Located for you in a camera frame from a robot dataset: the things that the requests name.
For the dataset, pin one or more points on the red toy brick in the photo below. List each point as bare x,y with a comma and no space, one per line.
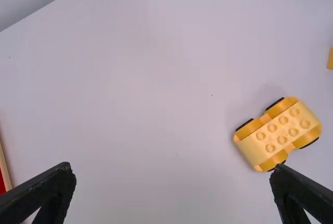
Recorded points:
2,182

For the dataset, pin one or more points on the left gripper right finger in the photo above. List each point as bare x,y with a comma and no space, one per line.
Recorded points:
304,198

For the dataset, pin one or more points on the tan tray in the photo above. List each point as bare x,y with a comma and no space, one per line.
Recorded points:
5,164

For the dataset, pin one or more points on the yellow toy brick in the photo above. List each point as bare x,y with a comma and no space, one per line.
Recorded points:
330,57

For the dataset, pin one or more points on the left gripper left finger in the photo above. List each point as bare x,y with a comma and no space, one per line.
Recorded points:
33,198

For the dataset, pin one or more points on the yellow toy car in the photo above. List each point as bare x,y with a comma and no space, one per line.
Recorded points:
278,135

